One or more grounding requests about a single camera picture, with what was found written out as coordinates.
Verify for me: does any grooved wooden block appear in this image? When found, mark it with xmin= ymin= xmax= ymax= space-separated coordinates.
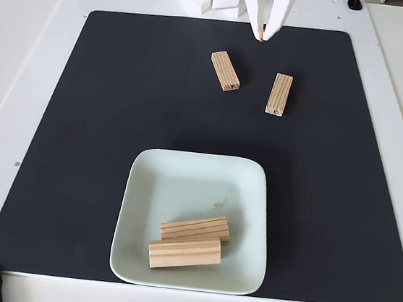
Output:
xmin=146 ymin=230 xmax=224 ymax=277
xmin=207 ymin=49 xmax=245 ymax=93
xmin=263 ymin=71 xmax=294 ymax=119
xmin=158 ymin=210 xmax=234 ymax=248

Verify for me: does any black rubber mat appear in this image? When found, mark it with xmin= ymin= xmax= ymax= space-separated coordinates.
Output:
xmin=0 ymin=0 xmax=403 ymax=302

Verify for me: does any pale green square plate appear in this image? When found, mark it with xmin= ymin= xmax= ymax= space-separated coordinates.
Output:
xmin=106 ymin=143 xmax=279 ymax=299

